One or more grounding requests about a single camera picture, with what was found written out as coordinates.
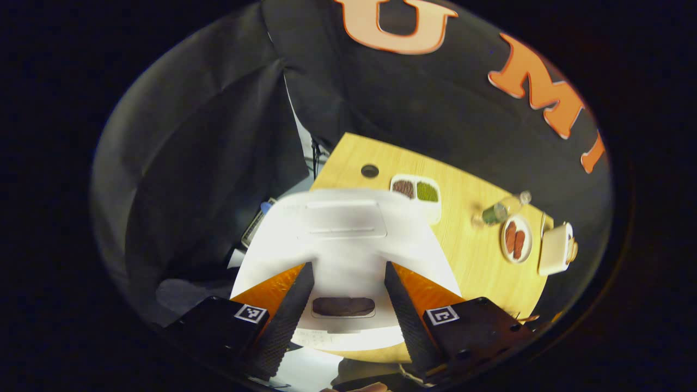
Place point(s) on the white divided grain dish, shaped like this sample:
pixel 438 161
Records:
pixel 433 209

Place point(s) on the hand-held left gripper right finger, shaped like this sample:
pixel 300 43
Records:
pixel 408 316

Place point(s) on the black backdrop cloth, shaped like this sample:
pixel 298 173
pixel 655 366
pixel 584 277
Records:
pixel 425 98

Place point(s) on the white round plate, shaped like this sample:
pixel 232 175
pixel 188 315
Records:
pixel 527 228

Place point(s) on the grey ribbed panel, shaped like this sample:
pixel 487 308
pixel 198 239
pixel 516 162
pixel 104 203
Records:
pixel 253 228

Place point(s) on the white rice cooker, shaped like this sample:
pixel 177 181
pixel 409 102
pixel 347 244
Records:
pixel 348 256

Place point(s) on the clear plastic water bottle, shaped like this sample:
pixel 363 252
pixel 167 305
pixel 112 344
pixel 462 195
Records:
pixel 495 213

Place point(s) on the red meat piece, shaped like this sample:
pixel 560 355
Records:
pixel 520 245
pixel 510 237

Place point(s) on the toast bread slice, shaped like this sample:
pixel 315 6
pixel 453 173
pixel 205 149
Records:
pixel 573 250

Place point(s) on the white toaster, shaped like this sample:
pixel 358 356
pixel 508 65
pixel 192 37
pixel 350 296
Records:
pixel 552 250

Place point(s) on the small blue round object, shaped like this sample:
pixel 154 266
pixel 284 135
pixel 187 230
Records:
pixel 266 207

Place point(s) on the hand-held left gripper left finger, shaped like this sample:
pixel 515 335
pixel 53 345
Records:
pixel 286 321

